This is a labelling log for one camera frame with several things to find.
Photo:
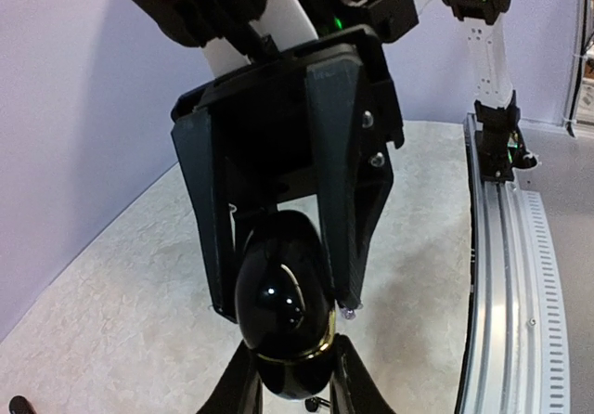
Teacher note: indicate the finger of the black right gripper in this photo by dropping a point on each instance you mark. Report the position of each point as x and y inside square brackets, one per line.
[202, 160]
[352, 170]

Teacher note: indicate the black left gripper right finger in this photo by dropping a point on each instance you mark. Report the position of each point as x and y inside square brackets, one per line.
[351, 388]

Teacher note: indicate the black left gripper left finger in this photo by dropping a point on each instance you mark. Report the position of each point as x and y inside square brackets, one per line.
[239, 390]

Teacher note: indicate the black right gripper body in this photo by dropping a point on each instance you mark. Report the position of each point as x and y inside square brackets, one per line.
[261, 111]

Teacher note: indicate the glossy black earbud charging case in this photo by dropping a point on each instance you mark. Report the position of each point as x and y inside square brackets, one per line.
[284, 306]

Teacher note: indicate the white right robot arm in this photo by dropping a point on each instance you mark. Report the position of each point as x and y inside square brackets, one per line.
[286, 24]

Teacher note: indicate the black ring earbud right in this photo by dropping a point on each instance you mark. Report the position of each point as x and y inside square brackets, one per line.
[315, 404]

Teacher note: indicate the black ring earbud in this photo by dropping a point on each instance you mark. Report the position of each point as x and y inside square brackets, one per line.
[18, 404]
[315, 404]

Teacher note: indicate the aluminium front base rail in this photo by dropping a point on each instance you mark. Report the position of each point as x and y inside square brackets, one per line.
[529, 345]

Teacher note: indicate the black ring earbud left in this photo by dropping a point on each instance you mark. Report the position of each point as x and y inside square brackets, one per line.
[18, 404]

